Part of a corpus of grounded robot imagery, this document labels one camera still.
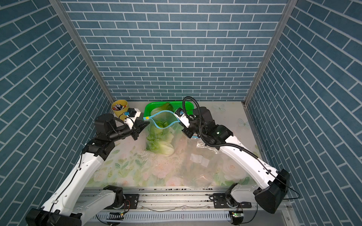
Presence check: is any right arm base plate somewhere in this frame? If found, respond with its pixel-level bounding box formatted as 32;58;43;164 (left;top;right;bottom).
209;193;252;209

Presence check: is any clear zipper bag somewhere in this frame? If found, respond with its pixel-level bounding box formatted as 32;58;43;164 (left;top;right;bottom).
178;138;235;187
143;110;181;156

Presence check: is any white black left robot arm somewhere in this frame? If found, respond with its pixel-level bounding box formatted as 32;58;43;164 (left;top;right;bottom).
25;109;149;226

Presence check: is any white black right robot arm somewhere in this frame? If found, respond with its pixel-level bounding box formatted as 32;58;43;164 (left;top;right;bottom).
175;107;290;214

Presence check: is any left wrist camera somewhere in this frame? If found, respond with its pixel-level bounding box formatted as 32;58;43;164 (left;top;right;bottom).
124;108;141;126

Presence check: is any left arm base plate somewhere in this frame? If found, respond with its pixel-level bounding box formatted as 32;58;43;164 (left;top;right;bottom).
106;194;140;211

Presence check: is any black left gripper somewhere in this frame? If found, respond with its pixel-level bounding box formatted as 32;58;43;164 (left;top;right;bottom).
108;120;150;142

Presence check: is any yellow pen cup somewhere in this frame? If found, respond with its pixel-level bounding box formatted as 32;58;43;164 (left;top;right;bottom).
111;100;129;121

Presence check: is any chinese cabbage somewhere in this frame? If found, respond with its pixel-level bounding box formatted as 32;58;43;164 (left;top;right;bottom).
150;102;173;115
146;140;174;156
147;121;174;143

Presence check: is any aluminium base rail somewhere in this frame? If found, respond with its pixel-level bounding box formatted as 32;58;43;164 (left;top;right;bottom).
86;186;299;226

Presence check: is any green plastic basket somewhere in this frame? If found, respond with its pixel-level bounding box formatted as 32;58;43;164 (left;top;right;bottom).
144;101;183;116

